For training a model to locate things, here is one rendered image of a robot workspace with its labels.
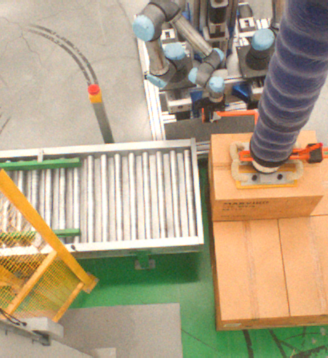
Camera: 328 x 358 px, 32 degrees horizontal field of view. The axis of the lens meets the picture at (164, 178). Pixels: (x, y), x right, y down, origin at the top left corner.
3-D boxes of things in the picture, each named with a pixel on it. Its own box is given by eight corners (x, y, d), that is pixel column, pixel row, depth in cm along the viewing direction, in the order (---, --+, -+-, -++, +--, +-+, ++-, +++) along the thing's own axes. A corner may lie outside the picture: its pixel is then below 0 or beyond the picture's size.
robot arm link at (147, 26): (178, 74, 317) (166, 7, 268) (164, 93, 312) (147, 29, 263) (161, 65, 321) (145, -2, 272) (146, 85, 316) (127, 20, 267)
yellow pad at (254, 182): (236, 189, 312) (237, 186, 308) (234, 173, 316) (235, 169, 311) (298, 187, 312) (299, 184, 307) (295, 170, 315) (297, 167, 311)
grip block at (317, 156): (306, 164, 306) (308, 159, 300) (304, 147, 309) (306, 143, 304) (322, 163, 306) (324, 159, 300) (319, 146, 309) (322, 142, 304)
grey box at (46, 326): (16, 340, 236) (-6, 332, 208) (17, 328, 238) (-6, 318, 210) (63, 337, 235) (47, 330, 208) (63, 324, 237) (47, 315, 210)
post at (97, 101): (110, 163, 423) (89, 97, 330) (110, 155, 426) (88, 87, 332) (118, 162, 423) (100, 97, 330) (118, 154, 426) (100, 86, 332)
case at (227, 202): (211, 220, 348) (214, 200, 311) (208, 161, 362) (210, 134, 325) (309, 216, 347) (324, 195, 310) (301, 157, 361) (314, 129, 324)
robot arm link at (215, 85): (214, 71, 284) (228, 79, 282) (212, 82, 294) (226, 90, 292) (205, 82, 282) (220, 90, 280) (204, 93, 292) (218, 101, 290)
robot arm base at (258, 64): (242, 50, 334) (244, 40, 324) (268, 46, 334) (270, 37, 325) (248, 72, 328) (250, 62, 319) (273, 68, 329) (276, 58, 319)
